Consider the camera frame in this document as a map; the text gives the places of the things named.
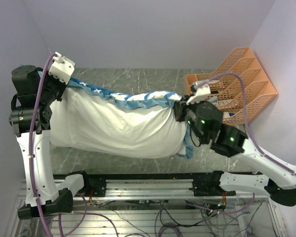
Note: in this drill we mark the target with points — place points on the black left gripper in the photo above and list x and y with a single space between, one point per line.
61 84

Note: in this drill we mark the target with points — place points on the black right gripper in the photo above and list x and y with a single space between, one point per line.
180 105

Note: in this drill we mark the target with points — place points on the white pillow insert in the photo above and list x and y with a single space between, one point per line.
118 126

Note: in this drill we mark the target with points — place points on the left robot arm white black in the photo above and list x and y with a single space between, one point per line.
30 119

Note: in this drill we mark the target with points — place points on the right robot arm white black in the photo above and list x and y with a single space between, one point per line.
276 178

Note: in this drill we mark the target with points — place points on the orange plastic file organizer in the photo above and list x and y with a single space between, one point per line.
227 91

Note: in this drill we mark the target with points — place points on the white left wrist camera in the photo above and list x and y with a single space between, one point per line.
62 68

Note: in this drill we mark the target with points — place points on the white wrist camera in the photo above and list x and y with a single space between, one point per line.
62 68
199 93

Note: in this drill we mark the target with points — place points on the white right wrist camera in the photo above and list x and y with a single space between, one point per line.
199 93

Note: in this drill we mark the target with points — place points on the aluminium rail frame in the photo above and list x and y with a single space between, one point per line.
147 189

